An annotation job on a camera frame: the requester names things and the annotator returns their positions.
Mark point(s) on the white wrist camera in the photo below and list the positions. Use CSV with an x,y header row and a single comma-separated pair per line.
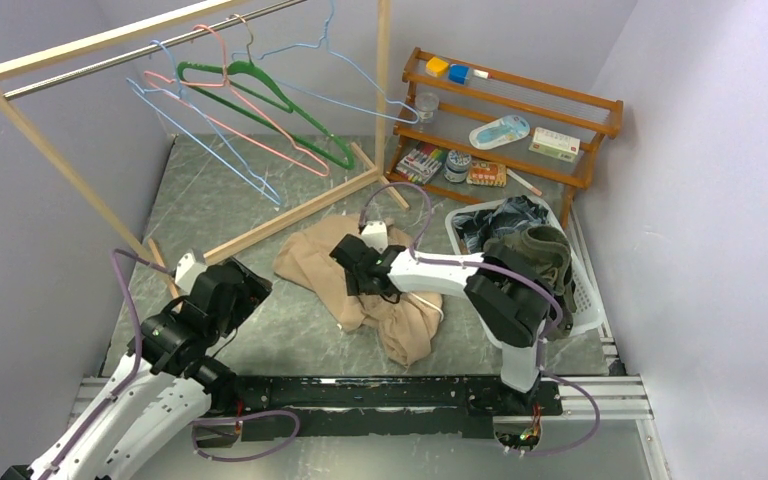
x,y
375,235
189,267

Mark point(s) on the clear plastic cup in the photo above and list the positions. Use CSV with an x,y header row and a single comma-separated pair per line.
x,y
426,104

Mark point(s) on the yellow block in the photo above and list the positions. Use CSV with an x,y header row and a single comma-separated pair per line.
x,y
437,67

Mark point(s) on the white pen with red tip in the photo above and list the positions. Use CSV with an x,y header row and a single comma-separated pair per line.
x,y
511,174

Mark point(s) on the light blue wire hanger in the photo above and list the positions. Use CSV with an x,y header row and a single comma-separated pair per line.
x,y
232,158

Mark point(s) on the olive green shorts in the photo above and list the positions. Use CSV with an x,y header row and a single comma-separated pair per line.
x,y
548,252

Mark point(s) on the orange wooden shelf rack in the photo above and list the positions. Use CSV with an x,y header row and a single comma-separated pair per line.
x,y
491,94

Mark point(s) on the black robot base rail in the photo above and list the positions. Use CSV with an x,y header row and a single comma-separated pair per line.
x,y
273,407

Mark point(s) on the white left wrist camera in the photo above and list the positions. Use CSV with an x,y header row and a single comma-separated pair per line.
x,y
189,267

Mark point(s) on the green hanger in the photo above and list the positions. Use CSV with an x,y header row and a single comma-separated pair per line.
x,y
277,98

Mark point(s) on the dark leaf-print shorts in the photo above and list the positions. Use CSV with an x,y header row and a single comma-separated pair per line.
x,y
475,228

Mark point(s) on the marker pen set pack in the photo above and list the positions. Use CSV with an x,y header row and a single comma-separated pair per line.
x,y
421,163

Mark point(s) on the beige shorts with white stripe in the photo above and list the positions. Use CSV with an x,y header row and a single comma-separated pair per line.
x,y
406,329

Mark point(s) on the white plastic basket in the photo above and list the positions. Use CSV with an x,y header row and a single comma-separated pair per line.
x,y
590,313

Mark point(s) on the pink wire hanger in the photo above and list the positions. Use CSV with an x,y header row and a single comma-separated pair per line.
x,y
245,112

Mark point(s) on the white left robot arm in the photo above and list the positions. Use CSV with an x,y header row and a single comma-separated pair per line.
x,y
163,382

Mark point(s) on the white green box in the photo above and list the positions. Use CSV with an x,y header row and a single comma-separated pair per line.
x,y
555,145

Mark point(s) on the wooden clothes rack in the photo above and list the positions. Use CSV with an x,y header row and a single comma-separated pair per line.
x,y
375,173

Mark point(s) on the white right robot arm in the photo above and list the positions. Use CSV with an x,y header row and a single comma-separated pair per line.
x,y
514,304

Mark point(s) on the blue block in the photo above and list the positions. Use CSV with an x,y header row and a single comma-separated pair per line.
x,y
459,74

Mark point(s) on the orange snack packet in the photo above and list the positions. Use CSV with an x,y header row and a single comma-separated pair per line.
x,y
484,173

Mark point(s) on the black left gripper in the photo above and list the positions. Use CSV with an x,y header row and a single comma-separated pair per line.
x,y
252,290

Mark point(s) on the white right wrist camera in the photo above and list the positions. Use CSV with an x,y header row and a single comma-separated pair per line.
x,y
375,235

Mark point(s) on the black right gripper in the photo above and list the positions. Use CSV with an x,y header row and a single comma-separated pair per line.
x,y
354,286

